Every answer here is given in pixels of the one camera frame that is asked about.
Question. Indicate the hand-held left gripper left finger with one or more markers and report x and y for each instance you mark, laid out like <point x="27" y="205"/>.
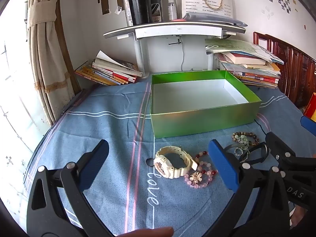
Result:
<point x="95" y="163"/>

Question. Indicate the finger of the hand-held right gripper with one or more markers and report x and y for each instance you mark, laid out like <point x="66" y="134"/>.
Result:
<point x="308" y="126"/>
<point x="274" y="140"/>

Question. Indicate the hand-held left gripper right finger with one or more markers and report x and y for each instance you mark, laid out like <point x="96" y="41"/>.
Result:
<point x="222" y="167"/>

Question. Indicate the silver bangle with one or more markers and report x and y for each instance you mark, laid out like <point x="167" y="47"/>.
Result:
<point x="254" y="158"/>

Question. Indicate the gold flower brooch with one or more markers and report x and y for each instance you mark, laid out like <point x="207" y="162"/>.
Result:
<point x="196" y="177"/>

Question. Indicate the green cardboard box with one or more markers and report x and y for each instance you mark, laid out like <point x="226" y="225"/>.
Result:
<point x="197" y="121"/>

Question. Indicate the white wrist watch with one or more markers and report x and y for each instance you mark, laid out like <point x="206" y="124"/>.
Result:
<point x="160" y="164"/>

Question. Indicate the person's left hand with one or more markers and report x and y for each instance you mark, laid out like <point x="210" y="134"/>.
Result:
<point x="158" y="233"/>

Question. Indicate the yellow and red bag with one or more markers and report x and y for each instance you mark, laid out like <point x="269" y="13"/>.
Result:
<point x="311" y="111"/>

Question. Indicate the blue striped cloth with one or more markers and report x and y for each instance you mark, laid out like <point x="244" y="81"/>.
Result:
<point x="111" y="128"/>

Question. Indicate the red wooden chair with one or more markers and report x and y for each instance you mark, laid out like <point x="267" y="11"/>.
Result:
<point x="296" y="71"/>

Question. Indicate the large stack of books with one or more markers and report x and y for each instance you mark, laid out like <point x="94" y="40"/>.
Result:
<point x="246" y="64"/>

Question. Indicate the small stack of books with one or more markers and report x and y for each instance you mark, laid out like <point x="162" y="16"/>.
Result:
<point x="111" y="72"/>

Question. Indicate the beige curtain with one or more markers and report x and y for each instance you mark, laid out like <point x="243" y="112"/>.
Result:
<point x="49" y="42"/>

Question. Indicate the white desk shelf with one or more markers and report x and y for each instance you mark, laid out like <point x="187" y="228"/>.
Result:
<point x="172" y="28"/>

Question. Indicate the black tumbler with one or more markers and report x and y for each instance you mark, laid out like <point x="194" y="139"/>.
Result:
<point x="139" y="5"/>

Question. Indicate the small white bottle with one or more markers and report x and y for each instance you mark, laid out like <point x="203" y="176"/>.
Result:
<point x="172" y="9"/>

